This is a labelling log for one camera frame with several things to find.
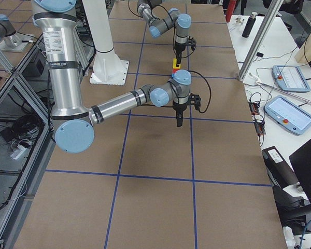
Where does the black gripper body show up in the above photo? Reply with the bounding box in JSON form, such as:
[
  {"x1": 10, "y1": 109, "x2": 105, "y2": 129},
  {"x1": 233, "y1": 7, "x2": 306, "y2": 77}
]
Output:
[
  {"x1": 173, "y1": 100, "x2": 191, "y2": 127},
  {"x1": 174, "y1": 41, "x2": 188, "y2": 65}
]

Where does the yellow cube block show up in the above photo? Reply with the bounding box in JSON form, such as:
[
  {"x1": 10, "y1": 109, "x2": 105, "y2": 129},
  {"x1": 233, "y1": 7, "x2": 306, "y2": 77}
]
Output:
[{"x1": 173, "y1": 58, "x2": 181, "y2": 70}]

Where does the red cube block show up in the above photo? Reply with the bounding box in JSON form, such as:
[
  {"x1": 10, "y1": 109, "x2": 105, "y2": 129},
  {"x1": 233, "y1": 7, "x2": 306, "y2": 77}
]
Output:
[{"x1": 172, "y1": 68, "x2": 179, "y2": 74}]

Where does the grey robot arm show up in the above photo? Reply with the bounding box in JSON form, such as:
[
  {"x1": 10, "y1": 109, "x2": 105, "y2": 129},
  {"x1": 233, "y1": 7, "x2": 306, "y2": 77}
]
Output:
[
  {"x1": 137, "y1": 1, "x2": 196, "y2": 66},
  {"x1": 32, "y1": 1, "x2": 191, "y2": 154}
]

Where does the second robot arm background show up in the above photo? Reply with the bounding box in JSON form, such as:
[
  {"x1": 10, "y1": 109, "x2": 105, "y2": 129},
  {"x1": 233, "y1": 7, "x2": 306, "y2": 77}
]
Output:
[{"x1": 0, "y1": 14, "x2": 16, "y2": 41}]

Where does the red fire extinguisher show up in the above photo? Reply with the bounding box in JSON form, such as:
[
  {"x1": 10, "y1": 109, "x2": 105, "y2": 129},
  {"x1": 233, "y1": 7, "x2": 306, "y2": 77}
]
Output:
[{"x1": 225, "y1": 0, "x2": 236, "y2": 23}]

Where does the black water bottle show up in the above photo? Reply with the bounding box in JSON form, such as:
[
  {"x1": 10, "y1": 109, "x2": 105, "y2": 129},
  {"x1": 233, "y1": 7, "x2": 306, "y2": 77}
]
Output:
[{"x1": 242, "y1": 11, "x2": 258, "y2": 38}]

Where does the teach pendant near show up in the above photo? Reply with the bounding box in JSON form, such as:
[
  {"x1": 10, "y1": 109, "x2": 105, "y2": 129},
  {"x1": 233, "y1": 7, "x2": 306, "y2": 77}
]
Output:
[{"x1": 264, "y1": 95, "x2": 311, "y2": 135}]

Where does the teach pendant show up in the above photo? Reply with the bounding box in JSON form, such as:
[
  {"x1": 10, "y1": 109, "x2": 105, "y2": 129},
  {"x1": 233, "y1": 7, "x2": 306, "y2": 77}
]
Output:
[
  {"x1": 264, "y1": 95, "x2": 311, "y2": 135},
  {"x1": 272, "y1": 65, "x2": 311, "y2": 93}
]

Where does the teach pendant far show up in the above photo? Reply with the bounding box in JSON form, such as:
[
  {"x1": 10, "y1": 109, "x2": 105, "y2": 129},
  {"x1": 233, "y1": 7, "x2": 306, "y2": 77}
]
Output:
[{"x1": 272, "y1": 65, "x2": 311, "y2": 93}]

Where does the black cardboard box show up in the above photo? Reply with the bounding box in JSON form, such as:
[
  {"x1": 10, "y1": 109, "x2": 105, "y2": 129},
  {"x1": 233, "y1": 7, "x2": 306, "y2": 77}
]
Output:
[{"x1": 262, "y1": 146, "x2": 299, "y2": 188}]

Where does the black monitor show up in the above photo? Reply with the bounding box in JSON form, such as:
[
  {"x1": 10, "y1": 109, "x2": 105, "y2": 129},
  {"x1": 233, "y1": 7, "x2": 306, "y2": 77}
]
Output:
[{"x1": 289, "y1": 139, "x2": 311, "y2": 200}]

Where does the white power strip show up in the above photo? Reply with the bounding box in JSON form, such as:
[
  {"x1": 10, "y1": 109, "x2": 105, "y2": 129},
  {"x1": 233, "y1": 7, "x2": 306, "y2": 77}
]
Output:
[{"x1": 10, "y1": 145, "x2": 26, "y2": 160}]

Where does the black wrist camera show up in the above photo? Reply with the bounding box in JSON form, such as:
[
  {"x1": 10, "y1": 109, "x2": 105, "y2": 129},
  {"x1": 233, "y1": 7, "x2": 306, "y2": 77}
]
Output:
[
  {"x1": 190, "y1": 93, "x2": 201, "y2": 111},
  {"x1": 187, "y1": 36, "x2": 196, "y2": 51}
]

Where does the black braided cable right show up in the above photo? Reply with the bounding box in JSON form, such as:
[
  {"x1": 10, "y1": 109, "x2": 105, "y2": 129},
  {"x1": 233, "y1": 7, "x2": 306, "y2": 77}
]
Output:
[{"x1": 189, "y1": 70, "x2": 212, "y2": 114}]

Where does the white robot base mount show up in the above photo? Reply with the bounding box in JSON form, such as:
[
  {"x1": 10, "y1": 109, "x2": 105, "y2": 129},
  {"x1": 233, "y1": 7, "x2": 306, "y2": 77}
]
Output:
[{"x1": 82, "y1": 0, "x2": 129, "y2": 85}]

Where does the aluminium frame post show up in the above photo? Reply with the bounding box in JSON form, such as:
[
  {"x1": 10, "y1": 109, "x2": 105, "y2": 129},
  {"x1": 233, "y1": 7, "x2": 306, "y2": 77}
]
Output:
[{"x1": 238, "y1": 0, "x2": 283, "y2": 81}]

